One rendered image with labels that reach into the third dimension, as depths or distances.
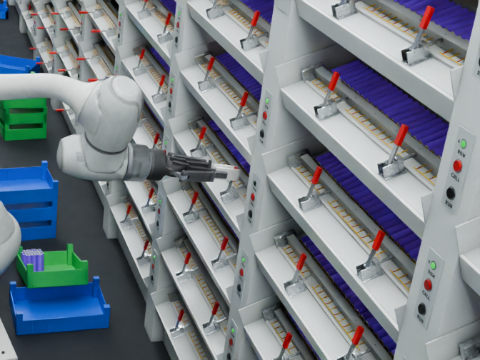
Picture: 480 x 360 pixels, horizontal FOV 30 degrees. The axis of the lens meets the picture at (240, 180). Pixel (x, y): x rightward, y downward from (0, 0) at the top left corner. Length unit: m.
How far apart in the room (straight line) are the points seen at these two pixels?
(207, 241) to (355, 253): 0.86
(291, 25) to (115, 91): 0.40
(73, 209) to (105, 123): 1.83
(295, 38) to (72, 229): 1.94
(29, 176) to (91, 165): 1.58
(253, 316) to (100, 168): 0.50
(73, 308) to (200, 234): 0.77
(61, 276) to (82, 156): 1.07
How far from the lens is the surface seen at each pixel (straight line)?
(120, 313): 3.11
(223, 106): 2.29
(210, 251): 2.41
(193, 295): 2.58
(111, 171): 2.07
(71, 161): 2.05
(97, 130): 1.98
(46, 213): 3.48
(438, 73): 1.40
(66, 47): 4.65
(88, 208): 3.77
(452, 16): 1.55
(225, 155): 2.39
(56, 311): 3.10
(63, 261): 3.36
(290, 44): 1.86
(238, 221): 2.10
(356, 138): 1.64
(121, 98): 1.92
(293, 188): 1.88
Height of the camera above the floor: 1.70
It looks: 24 degrees down
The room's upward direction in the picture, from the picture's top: 8 degrees clockwise
